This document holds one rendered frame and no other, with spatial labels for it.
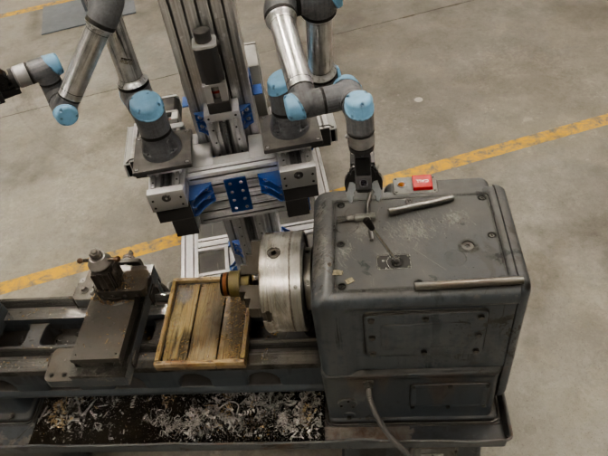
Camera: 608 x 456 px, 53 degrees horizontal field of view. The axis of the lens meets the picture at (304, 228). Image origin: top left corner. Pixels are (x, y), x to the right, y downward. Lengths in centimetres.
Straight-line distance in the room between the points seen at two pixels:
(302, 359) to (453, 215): 66
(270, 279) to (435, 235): 49
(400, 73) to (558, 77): 112
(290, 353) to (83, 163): 286
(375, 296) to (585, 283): 191
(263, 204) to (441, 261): 101
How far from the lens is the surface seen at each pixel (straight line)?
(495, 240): 179
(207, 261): 324
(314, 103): 168
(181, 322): 216
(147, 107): 225
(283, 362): 201
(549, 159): 405
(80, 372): 213
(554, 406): 297
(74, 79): 216
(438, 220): 182
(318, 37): 205
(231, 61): 234
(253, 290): 188
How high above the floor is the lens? 256
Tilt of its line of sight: 46 degrees down
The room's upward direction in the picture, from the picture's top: 9 degrees counter-clockwise
